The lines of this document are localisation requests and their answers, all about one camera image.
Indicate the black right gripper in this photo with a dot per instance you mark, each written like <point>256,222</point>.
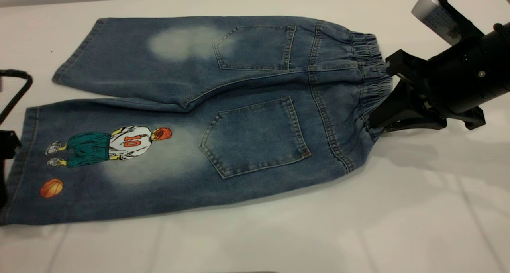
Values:
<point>454,77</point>

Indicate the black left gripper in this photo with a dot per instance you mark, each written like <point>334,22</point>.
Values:
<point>2,181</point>

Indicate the blue denim jeans basketball print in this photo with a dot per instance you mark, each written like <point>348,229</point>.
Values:
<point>239,85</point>

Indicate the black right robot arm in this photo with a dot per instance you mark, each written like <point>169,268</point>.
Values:
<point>500,61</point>

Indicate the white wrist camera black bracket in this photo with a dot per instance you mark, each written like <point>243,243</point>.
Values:
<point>432,14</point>

